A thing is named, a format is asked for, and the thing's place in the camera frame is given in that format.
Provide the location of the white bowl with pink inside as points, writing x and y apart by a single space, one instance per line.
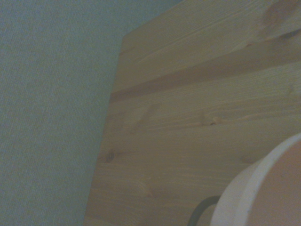
265 188

